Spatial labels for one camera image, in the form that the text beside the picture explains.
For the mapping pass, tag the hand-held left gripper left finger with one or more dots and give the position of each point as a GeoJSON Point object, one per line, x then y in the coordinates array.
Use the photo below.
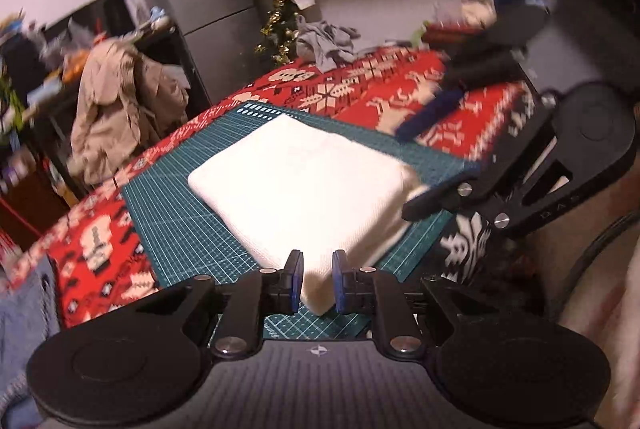
{"type": "Point", "coordinates": [296, 280]}

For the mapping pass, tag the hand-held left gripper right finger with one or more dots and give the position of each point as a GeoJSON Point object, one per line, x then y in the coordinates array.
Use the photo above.
{"type": "Point", "coordinates": [339, 281]}

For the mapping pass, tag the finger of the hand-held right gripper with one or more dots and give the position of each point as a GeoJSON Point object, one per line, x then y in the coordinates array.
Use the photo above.
{"type": "Point", "coordinates": [470, 194]}
{"type": "Point", "coordinates": [435, 114]}

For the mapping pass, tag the white knit vest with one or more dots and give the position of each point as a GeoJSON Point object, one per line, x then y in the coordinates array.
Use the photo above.
{"type": "Point", "coordinates": [310, 189]}

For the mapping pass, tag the brown wooden nightstand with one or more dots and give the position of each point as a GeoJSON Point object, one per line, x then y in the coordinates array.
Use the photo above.
{"type": "Point", "coordinates": [450, 31]}

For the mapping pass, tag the grey hoodie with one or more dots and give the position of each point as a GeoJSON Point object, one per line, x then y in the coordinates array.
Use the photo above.
{"type": "Point", "coordinates": [327, 41]}

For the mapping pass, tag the green cutting mat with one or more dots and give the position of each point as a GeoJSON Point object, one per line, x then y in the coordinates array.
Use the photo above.
{"type": "Point", "coordinates": [180, 219]}

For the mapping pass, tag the small Christmas tree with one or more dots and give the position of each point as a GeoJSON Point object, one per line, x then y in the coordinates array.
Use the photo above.
{"type": "Point", "coordinates": [280, 29]}

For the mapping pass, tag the red patterned blanket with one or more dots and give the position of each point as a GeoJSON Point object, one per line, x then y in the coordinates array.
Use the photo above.
{"type": "Point", "coordinates": [100, 249]}

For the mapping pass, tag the beige coat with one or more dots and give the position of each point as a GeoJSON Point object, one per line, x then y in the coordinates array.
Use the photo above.
{"type": "Point", "coordinates": [120, 109]}

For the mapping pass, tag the black desk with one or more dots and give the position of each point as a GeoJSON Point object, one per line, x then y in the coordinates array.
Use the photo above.
{"type": "Point", "coordinates": [170, 39]}

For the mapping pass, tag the blue jeans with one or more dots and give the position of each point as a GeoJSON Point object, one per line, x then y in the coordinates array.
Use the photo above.
{"type": "Point", "coordinates": [25, 309]}

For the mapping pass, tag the black monitor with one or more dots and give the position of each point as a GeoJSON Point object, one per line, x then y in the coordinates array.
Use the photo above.
{"type": "Point", "coordinates": [100, 9]}

